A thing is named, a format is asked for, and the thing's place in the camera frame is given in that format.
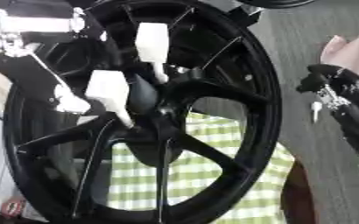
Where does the black spoked wheel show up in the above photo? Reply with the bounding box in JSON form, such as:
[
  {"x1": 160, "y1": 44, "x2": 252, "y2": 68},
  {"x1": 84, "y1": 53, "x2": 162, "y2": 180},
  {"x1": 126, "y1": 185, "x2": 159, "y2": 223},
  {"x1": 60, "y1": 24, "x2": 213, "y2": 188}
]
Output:
[{"x1": 2, "y1": 0, "x2": 284, "y2": 224}]

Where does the pale pink cloth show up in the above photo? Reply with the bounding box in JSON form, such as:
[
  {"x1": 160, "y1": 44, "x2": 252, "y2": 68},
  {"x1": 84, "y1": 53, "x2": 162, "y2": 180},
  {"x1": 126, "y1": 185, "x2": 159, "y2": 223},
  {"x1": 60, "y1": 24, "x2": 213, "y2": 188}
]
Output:
[{"x1": 319, "y1": 31, "x2": 359, "y2": 86}]

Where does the red and white label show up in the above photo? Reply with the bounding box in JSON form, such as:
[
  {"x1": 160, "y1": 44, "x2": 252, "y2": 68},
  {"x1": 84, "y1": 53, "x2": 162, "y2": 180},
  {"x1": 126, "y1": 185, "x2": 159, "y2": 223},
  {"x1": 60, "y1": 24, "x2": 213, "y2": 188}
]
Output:
[{"x1": 0, "y1": 198, "x2": 26, "y2": 219}]

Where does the white pin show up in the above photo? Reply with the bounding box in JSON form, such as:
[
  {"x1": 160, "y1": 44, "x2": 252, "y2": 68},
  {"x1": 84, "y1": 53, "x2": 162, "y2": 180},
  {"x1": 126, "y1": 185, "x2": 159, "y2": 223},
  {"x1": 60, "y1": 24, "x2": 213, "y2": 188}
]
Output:
[
  {"x1": 82, "y1": 69, "x2": 137, "y2": 130},
  {"x1": 309, "y1": 101, "x2": 324, "y2": 123},
  {"x1": 133, "y1": 22, "x2": 172, "y2": 85}
]

